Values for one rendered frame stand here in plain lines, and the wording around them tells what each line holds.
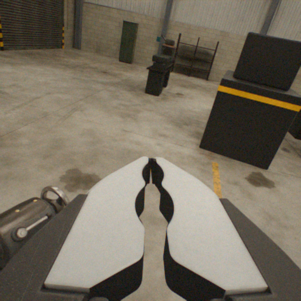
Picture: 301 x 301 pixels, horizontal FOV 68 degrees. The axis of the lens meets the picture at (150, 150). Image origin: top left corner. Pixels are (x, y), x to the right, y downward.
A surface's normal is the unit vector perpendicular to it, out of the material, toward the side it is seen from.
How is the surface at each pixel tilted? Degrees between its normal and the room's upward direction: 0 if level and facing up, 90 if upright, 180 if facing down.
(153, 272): 0
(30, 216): 24
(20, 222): 30
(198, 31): 90
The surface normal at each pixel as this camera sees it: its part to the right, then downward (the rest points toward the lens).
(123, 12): -0.21, 0.43
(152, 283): 0.19, -0.87
